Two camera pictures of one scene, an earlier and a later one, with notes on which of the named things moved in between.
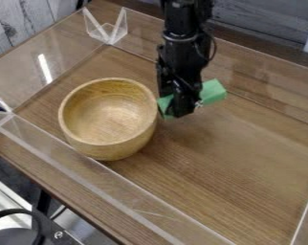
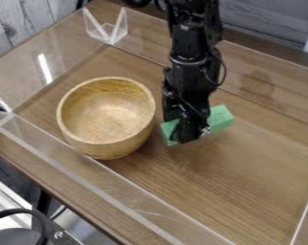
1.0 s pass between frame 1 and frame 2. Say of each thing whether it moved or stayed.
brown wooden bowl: stayed
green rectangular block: moved
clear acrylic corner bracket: stayed
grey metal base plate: stayed
